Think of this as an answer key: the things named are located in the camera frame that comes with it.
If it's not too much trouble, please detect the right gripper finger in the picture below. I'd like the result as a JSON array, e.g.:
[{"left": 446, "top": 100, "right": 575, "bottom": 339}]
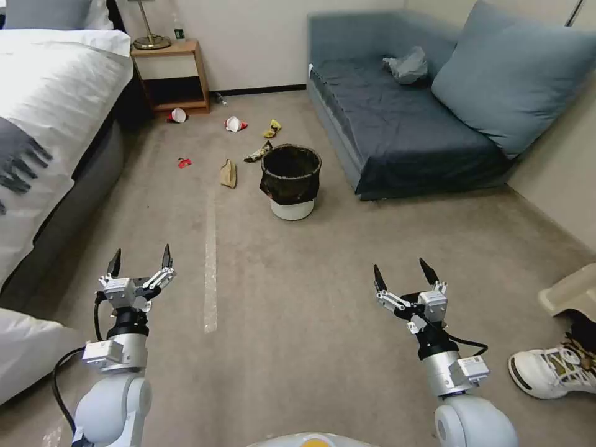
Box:
[
  {"left": 373, "top": 264, "right": 413, "bottom": 320},
  {"left": 418, "top": 258, "right": 449, "bottom": 294}
]

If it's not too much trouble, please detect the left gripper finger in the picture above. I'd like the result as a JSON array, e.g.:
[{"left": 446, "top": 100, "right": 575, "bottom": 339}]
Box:
[
  {"left": 139, "top": 243, "right": 178, "bottom": 297},
  {"left": 97, "top": 248, "right": 124, "bottom": 292}
]

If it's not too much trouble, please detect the white round trash can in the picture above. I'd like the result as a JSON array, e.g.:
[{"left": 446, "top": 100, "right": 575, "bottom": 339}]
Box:
[{"left": 269, "top": 196, "right": 314, "bottom": 222}]

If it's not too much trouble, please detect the black trash bag liner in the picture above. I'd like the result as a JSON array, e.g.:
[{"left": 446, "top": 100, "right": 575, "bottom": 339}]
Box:
[{"left": 258, "top": 143, "right": 323, "bottom": 207}]

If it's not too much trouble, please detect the brown paper bag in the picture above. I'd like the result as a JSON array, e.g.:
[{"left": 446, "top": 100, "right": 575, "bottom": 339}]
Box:
[{"left": 219, "top": 158, "right": 238, "bottom": 190}]

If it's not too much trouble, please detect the white bedding bundle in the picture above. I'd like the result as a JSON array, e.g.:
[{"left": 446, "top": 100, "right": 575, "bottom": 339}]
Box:
[{"left": 0, "top": 306, "right": 90, "bottom": 407}]

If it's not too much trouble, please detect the person's white sneaker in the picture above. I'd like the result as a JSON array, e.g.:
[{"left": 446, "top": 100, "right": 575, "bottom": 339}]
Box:
[{"left": 508, "top": 332, "right": 596, "bottom": 401}]

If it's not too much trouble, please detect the blue fabric sofa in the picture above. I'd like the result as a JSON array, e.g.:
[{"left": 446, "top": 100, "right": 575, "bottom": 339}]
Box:
[{"left": 305, "top": 8, "right": 596, "bottom": 202}]

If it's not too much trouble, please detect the dark crumpled snack wrapper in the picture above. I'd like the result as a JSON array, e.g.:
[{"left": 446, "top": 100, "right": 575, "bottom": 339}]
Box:
[{"left": 243, "top": 140, "right": 274, "bottom": 165}]

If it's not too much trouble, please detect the grey fringed throw blanket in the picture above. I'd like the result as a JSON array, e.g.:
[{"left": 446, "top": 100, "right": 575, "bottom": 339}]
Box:
[{"left": 0, "top": 116, "right": 55, "bottom": 216}]

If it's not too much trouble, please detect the beige plastic stool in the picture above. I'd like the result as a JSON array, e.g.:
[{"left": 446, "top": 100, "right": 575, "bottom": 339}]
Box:
[{"left": 537, "top": 262, "right": 596, "bottom": 320}]

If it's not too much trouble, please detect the person's leg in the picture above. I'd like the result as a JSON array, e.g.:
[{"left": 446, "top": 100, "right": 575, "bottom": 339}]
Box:
[{"left": 564, "top": 309, "right": 596, "bottom": 357}]

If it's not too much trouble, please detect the white robot front shell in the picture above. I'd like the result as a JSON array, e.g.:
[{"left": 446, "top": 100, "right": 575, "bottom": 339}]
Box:
[{"left": 245, "top": 431, "right": 356, "bottom": 447}]

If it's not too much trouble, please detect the bed with white duvet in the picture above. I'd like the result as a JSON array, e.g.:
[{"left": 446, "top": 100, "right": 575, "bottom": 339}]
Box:
[{"left": 0, "top": 29, "right": 137, "bottom": 299}]

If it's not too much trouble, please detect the wooden nightstand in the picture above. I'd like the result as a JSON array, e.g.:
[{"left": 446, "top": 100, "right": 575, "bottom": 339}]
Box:
[{"left": 130, "top": 38, "right": 212, "bottom": 116}]

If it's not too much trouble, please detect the crumpled grey plastic bag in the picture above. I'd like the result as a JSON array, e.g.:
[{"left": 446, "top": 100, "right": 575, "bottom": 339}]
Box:
[{"left": 382, "top": 45, "right": 430, "bottom": 86}]

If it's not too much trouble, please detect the large blue sofa cushion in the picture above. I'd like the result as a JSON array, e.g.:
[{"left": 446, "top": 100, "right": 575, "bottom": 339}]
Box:
[{"left": 430, "top": 0, "right": 596, "bottom": 161}]

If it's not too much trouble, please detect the brass table lamp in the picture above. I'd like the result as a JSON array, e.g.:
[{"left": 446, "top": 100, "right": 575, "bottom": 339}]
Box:
[{"left": 126, "top": 0, "right": 173, "bottom": 51}]

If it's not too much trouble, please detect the grey bed pillow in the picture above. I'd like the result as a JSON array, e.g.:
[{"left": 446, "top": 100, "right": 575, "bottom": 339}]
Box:
[{"left": 0, "top": 0, "right": 116, "bottom": 32}]

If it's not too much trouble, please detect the thin metal pole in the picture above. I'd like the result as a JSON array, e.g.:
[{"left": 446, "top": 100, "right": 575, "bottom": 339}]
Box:
[{"left": 564, "top": 0, "right": 585, "bottom": 29}]

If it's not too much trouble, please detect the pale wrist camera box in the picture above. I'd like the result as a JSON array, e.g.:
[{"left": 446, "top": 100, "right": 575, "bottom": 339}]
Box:
[
  {"left": 420, "top": 288, "right": 449, "bottom": 323},
  {"left": 102, "top": 277, "right": 133, "bottom": 309}
]

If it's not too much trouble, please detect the short black wrist cable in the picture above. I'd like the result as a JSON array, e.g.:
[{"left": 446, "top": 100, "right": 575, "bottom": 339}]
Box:
[{"left": 94, "top": 290, "right": 107, "bottom": 342}]

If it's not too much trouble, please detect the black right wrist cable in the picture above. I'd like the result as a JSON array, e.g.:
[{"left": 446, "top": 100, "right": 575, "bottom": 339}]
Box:
[{"left": 445, "top": 335, "right": 489, "bottom": 360}]

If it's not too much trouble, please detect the long black arm cable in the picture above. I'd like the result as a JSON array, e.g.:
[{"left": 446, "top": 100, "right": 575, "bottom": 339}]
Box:
[{"left": 52, "top": 346, "right": 90, "bottom": 435}]

